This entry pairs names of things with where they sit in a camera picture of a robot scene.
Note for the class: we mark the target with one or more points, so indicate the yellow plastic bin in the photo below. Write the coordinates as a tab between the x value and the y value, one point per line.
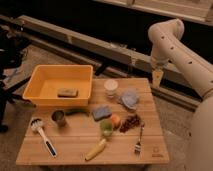
46	80

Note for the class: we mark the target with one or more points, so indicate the blue sponge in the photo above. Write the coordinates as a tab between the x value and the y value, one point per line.
101	112

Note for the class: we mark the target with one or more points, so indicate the dark red grapes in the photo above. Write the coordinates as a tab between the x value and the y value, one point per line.
130	123

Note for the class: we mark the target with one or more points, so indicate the blue-grey towel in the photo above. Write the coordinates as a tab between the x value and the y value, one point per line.
129	99

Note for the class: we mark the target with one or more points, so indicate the orange fruit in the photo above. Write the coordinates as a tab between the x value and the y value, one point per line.
116	121

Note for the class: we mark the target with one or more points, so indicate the black tripod stand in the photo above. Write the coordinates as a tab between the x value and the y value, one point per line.
11	56

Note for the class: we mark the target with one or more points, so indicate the metal can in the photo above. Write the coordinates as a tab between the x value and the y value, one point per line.
58	117

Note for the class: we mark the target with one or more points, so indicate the long metal rail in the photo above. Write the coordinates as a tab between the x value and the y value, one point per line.
109	51

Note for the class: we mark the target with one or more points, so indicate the white dish brush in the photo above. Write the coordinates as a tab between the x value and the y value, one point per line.
37	127

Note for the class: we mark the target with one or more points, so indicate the white plastic cup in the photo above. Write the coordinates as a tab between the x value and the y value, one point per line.
110	86

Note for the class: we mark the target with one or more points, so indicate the yellow corn cob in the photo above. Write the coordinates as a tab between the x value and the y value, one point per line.
98	148

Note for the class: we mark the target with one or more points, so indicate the metal fork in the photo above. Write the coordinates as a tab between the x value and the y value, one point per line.
137	148

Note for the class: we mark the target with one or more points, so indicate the brown sponge in bin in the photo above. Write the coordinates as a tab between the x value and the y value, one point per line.
65	92

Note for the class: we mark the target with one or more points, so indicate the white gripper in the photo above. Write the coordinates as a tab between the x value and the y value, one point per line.
157	76

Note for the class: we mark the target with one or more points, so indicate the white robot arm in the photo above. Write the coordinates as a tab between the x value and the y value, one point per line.
166	46

